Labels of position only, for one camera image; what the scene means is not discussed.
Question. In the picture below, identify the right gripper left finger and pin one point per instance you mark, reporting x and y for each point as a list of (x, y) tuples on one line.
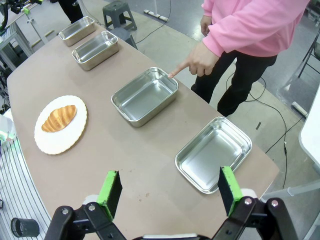
[(108, 197)]

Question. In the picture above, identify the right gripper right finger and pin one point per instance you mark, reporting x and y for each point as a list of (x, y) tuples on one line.
[(230, 185)]

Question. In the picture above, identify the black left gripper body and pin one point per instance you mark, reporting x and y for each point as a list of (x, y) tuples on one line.
[(17, 6)]

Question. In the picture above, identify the person's left forearm pink sleeve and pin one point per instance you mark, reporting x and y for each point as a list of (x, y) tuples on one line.
[(237, 37)]

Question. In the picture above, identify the person's right forearm pink sleeve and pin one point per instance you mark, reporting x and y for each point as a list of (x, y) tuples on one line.
[(208, 7)]

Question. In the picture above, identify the steel rectangular container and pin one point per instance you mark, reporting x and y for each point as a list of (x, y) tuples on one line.
[(145, 97), (212, 155), (95, 50), (76, 31)]

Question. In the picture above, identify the golden brown bread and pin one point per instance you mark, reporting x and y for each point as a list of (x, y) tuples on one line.
[(58, 118)]

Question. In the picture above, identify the person's left hand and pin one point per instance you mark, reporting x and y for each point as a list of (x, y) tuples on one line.
[(200, 60)]

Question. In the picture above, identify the person's right hand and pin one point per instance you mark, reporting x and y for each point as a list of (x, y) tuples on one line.
[(205, 25)]

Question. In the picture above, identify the bystander in black trousers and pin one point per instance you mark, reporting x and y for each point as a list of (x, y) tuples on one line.
[(71, 11)]

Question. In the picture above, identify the grey metal beam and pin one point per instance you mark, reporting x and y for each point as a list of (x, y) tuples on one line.
[(300, 190)]

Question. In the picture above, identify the white scalloped plate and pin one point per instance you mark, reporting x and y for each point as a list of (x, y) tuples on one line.
[(65, 135)]

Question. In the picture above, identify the black cylinder cup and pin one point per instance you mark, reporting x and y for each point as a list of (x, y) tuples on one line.
[(25, 228)]

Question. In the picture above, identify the white slatted panel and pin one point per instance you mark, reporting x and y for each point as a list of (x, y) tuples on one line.
[(15, 187)]

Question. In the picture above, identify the large white table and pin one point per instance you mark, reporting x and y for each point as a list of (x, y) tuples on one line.
[(312, 130)]

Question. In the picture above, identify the grey plastic stool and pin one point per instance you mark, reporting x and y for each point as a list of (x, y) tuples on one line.
[(125, 35), (117, 10)]

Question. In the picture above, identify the white power strip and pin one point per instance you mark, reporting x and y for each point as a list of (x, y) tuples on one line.
[(298, 107), (156, 15)]

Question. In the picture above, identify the black trousers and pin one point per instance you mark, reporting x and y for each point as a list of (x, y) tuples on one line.
[(240, 80)]

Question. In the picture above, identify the black chair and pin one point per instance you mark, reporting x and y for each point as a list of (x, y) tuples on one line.
[(309, 58)]

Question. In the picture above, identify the pink hoodie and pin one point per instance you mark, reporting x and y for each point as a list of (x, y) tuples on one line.
[(250, 25)]

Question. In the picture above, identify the grey metal frame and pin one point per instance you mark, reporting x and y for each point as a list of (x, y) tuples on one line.
[(15, 42)]

